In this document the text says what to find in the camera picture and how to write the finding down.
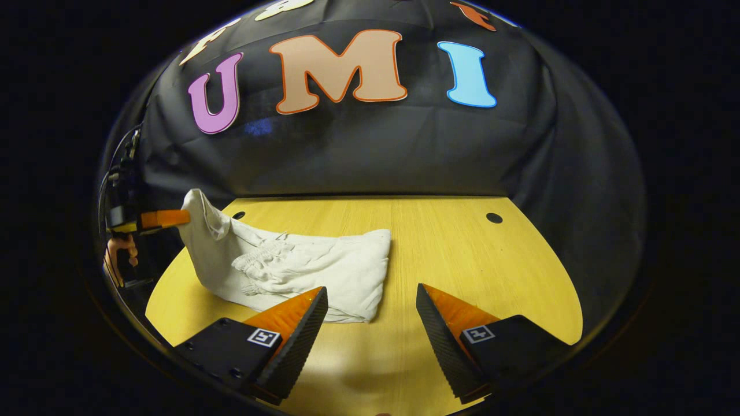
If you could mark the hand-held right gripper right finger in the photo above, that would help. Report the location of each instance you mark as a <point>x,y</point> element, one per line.
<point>442,341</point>

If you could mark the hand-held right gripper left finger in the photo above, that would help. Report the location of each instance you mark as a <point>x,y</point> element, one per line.
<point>298,341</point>

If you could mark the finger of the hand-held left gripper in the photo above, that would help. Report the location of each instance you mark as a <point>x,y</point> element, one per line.
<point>165,218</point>

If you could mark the cream white jeans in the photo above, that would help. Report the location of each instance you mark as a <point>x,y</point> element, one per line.
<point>324,271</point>

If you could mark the black backdrop cloth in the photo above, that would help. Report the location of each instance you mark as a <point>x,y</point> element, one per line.
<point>376,150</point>

